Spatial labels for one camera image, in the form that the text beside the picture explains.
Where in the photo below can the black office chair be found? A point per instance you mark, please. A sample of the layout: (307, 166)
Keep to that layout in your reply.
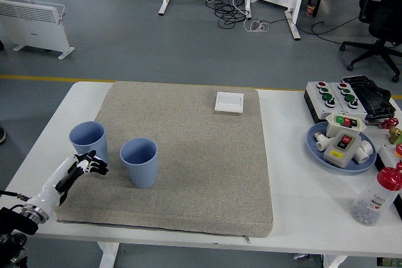
(386, 20)

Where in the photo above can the small can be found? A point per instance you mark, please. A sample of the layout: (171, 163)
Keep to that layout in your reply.
(311, 10)

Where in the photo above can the emergency stop button box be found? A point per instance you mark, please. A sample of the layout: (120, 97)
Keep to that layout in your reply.
(387, 158)

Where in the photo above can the beige red-black push-button switch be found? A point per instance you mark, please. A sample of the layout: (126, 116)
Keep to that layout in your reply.
(340, 150)

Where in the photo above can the white pipe tee fitting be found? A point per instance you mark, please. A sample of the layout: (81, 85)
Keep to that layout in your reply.
(364, 152)
(322, 144)

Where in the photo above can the white table leg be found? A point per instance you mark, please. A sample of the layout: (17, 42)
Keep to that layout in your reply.
(334, 262)
(108, 255)

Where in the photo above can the white wall switch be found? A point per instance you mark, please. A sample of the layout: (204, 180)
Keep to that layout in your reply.
(229, 102)

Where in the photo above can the white panel heater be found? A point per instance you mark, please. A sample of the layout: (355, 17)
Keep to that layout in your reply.
(31, 29)

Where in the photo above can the beige green-red push-button switch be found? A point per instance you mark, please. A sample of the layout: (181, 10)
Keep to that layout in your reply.
(345, 123)

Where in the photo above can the brass valve red handwheel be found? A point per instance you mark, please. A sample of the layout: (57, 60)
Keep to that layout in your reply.
(391, 123)

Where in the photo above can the blue ribbed plastic cup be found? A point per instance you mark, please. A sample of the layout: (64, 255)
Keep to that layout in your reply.
(88, 136)
(141, 174)

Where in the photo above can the person's shoe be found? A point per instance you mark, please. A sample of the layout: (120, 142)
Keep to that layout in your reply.
(2, 134)

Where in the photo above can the clear bottle red cap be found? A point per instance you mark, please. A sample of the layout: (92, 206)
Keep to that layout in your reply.
(377, 196)

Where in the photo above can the grey-brown cushion mat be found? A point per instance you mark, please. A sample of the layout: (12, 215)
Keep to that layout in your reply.
(194, 167)

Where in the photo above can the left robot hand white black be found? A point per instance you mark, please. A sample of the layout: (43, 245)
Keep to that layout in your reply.
(53, 189)

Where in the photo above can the blue round plate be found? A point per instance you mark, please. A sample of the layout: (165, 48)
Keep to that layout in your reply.
(314, 152)

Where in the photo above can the black foot pedal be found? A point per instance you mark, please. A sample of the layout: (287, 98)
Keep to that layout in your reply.
(373, 98)

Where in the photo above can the white four-button control box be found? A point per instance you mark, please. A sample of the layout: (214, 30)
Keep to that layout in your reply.
(356, 111)
(317, 105)

